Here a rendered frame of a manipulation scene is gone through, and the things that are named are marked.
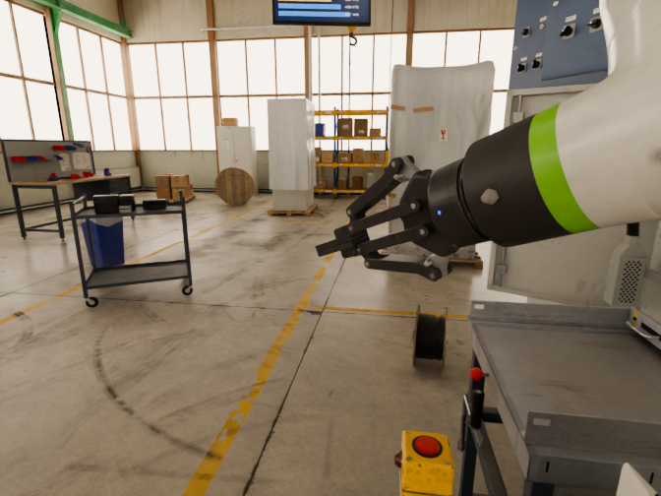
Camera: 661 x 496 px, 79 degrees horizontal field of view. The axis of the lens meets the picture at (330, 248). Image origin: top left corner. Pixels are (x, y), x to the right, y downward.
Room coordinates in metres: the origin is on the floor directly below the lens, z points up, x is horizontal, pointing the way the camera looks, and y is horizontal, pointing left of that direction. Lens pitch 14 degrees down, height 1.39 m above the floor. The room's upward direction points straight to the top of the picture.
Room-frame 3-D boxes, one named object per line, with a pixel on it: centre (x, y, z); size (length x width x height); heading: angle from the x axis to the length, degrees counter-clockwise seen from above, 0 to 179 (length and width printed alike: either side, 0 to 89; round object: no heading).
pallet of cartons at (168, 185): (10.62, 4.11, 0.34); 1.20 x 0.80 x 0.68; 9
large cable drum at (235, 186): (9.83, 2.35, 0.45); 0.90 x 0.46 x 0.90; 112
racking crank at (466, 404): (0.98, -0.40, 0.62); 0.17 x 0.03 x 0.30; 171
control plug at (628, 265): (1.06, -0.83, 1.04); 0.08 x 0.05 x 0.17; 81
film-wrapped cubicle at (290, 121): (8.75, 0.79, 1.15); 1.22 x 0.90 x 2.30; 174
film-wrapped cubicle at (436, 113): (4.99, -1.28, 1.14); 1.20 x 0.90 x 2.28; 78
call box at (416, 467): (0.56, -0.16, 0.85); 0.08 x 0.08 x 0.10; 81
